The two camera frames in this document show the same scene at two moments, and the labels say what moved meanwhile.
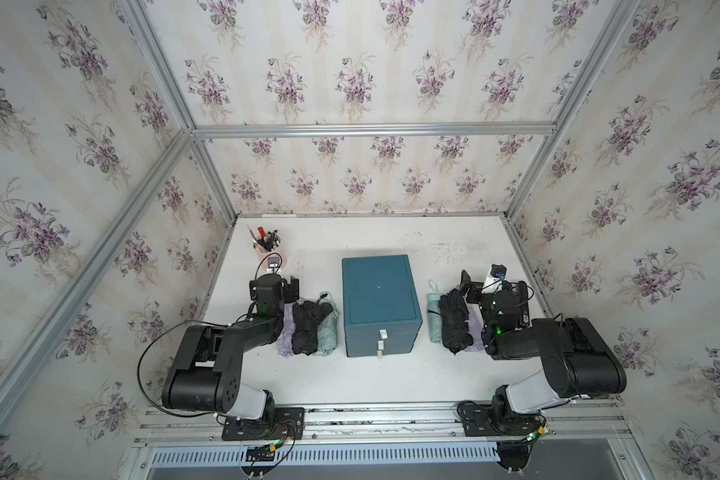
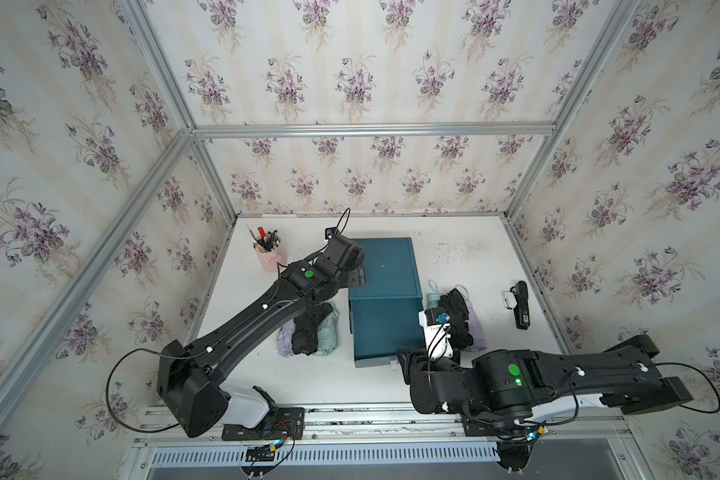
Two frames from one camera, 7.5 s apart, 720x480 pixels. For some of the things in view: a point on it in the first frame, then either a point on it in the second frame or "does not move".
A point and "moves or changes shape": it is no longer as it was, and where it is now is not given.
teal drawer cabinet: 380,304 moves or changes shape
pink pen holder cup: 269,250 does not move
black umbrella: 305,319 does not move
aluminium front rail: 591,422 does not move
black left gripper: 289,291 -> 357,272
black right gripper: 475,288 -> 413,366
